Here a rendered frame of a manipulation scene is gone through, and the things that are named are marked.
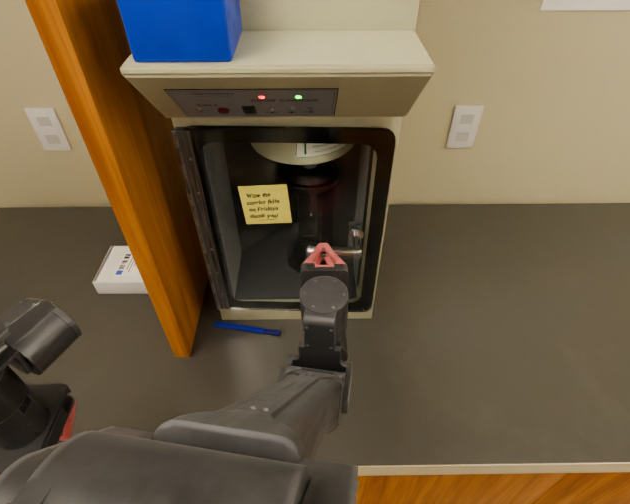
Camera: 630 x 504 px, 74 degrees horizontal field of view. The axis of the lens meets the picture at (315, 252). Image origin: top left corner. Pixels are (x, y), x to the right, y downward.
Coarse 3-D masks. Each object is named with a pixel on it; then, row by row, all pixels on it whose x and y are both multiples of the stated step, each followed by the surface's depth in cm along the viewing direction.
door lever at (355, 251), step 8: (352, 232) 70; (360, 232) 70; (352, 240) 71; (312, 248) 67; (336, 248) 67; (344, 248) 67; (352, 248) 67; (360, 248) 67; (320, 256) 67; (328, 256) 67; (344, 256) 67; (352, 256) 67; (360, 256) 67
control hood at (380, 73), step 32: (256, 32) 50; (288, 32) 50; (320, 32) 50; (352, 32) 50; (384, 32) 50; (128, 64) 42; (160, 64) 42; (192, 64) 42; (224, 64) 42; (256, 64) 42; (288, 64) 42; (320, 64) 42; (352, 64) 42; (384, 64) 42; (416, 64) 43; (160, 96) 48; (352, 96) 48; (384, 96) 49; (416, 96) 49
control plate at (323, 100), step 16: (176, 96) 48; (192, 96) 48; (208, 96) 48; (224, 96) 48; (240, 96) 48; (256, 96) 48; (272, 96) 48; (288, 96) 48; (304, 96) 48; (320, 96) 48; (336, 96) 48; (192, 112) 53; (208, 112) 53; (240, 112) 53; (288, 112) 53; (304, 112) 53; (320, 112) 53
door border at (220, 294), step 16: (192, 144) 59; (192, 160) 61; (192, 176) 63; (192, 192) 65; (192, 208) 67; (208, 224) 70; (208, 240) 72; (208, 256) 75; (224, 288) 81; (224, 304) 84
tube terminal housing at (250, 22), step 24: (240, 0) 48; (264, 0) 48; (288, 0) 48; (312, 0) 48; (336, 0) 48; (360, 0) 48; (384, 0) 48; (408, 0) 48; (264, 24) 50; (288, 24) 50; (312, 24) 50; (336, 24) 50; (360, 24) 50; (384, 24) 50; (408, 24) 50; (192, 120) 58; (216, 120) 58; (240, 120) 58; (264, 120) 58; (288, 120) 58; (312, 120) 59; (336, 120) 59; (360, 120) 59; (384, 120) 59; (240, 312) 88; (264, 312) 88; (288, 312) 88; (360, 312) 89
